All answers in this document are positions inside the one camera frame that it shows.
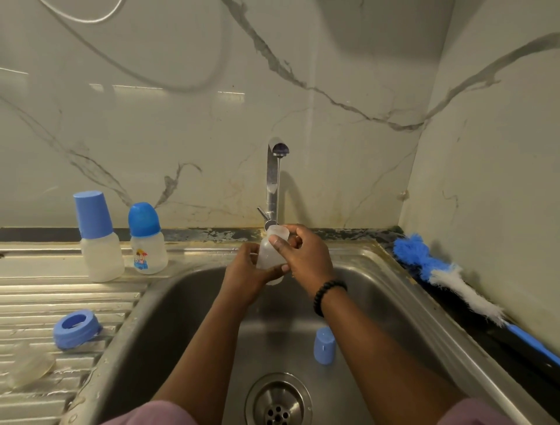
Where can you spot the person's right hand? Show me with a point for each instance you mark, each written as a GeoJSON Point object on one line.
{"type": "Point", "coordinates": [304, 258]}

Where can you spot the person's left hand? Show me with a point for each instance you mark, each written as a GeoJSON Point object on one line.
{"type": "Point", "coordinates": [238, 280]}

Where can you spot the translucent bottle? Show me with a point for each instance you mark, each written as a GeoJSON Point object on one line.
{"type": "Point", "coordinates": [267, 256]}
{"type": "Point", "coordinates": [101, 250]}

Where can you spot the blue cylindrical bottle cap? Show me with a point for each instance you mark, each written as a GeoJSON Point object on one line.
{"type": "Point", "coordinates": [325, 347]}

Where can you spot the cartoon print baby bottle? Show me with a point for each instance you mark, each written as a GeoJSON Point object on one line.
{"type": "Point", "coordinates": [148, 250]}

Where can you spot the blue and white bottle brush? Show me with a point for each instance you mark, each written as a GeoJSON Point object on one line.
{"type": "Point", "coordinates": [411, 250]}

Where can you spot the translucent bottle front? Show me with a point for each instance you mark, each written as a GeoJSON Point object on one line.
{"type": "Point", "coordinates": [101, 250]}

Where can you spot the clear silicone nipple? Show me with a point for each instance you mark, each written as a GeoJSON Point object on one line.
{"type": "Point", "coordinates": [26, 368]}

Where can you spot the person's left forearm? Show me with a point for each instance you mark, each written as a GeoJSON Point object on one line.
{"type": "Point", "coordinates": [197, 368]}

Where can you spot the person's right forearm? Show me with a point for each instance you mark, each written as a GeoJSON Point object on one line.
{"type": "Point", "coordinates": [385, 363]}

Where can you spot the chrome sink faucet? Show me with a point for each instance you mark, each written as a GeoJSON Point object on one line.
{"type": "Point", "coordinates": [272, 184]}

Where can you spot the metal sink drain strainer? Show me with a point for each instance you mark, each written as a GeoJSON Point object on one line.
{"type": "Point", "coordinates": [278, 401]}

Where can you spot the pink shirt sleeve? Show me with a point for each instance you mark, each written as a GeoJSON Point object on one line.
{"type": "Point", "coordinates": [477, 411]}
{"type": "Point", "coordinates": [149, 414]}

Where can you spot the stainless steel sink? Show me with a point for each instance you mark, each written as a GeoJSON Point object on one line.
{"type": "Point", "coordinates": [61, 298]}

